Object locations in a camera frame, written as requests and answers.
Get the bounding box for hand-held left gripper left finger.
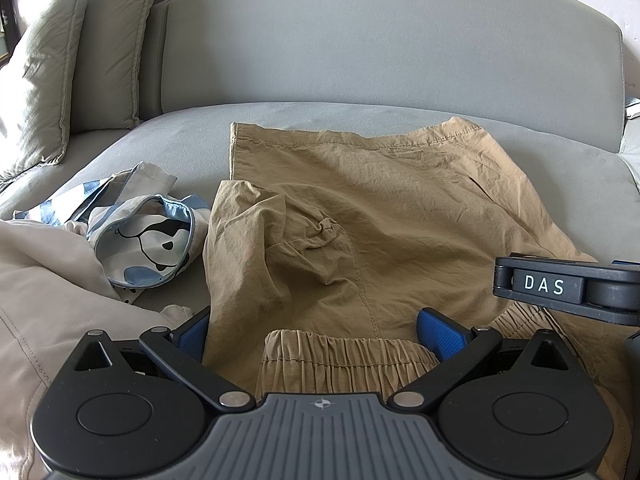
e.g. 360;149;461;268
72;306;253;411

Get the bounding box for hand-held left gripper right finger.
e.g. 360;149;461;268
387;307;571;411

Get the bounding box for tan cargo pants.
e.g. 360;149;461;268
202;116;633;480

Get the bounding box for blue white printed cloth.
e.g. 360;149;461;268
12;161;213;307

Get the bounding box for beige garment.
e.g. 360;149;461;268
0;219;196;480

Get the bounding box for grey sofa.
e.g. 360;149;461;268
0;0;640;321

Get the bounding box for grey pillow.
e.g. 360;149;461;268
0;0;92;184
72;0;164;134

